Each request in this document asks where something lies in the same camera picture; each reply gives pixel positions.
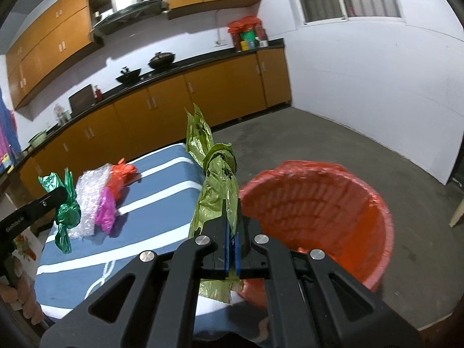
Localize red plastic trash basket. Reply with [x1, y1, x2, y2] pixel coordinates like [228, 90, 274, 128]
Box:
[237, 159, 396, 310]

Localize glass jar on counter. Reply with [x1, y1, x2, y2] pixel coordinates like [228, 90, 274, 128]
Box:
[53, 104, 72, 126]

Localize dark green foil wrapper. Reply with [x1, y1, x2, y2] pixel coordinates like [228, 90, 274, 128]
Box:
[38, 167, 81, 254]

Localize green box on counter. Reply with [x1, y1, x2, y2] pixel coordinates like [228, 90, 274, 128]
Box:
[242, 29, 255, 50]

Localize black countertop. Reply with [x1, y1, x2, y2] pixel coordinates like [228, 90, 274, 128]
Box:
[1, 38, 285, 175]

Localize upper wooden kitchen cabinets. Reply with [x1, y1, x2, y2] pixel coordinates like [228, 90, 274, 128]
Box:
[6, 0, 260, 109]

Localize clear bubble wrap sheet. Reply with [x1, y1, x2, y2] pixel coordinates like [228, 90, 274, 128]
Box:
[68, 164, 112, 240]

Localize lower wooden kitchen cabinets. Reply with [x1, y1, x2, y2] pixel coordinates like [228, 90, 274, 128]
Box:
[19, 39, 292, 198]

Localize person left hand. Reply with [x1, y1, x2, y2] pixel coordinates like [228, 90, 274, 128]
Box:
[1, 257, 44, 325]

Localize red bag on counter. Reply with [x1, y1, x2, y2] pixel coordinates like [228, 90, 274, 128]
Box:
[227, 16, 262, 34]

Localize red bottle on counter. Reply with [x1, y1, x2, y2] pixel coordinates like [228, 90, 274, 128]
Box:
[94, 85, 103, 103]

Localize magenta plastic bag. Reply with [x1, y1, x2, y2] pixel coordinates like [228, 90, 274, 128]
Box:
[95, 187, 117, 235]

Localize dark wooden cutting board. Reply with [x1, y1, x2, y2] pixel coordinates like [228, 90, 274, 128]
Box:
[68, 85, 95, 119]

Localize black wok pan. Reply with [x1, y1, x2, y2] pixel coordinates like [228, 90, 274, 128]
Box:
[116, 67, 141, 85]

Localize black wok with lid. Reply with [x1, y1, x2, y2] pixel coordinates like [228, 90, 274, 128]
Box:
[148, 52, 175, 71]

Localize green cooking pot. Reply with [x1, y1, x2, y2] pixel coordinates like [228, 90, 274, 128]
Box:
[28, 131, 47, 148]

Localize white wooden frame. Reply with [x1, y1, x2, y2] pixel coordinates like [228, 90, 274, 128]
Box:
[449, 198, 464, 227]

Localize wooden kitchen cabinets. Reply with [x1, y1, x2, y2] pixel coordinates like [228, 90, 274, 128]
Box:
[19, 39, 292, 198]
[6, 0, 260, 109]

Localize blue striped tablecloth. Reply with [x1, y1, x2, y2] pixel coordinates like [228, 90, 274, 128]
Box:
[35, 144, 203, 320]

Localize lime green plastic bag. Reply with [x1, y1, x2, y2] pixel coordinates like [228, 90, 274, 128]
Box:
[184, 103, 245, 304]

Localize small red plastic bag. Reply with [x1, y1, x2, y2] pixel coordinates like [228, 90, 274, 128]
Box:
[105, 158, 138, 202]

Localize steel range hood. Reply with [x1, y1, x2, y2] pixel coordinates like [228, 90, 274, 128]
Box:
[88, 0, 168, 39]

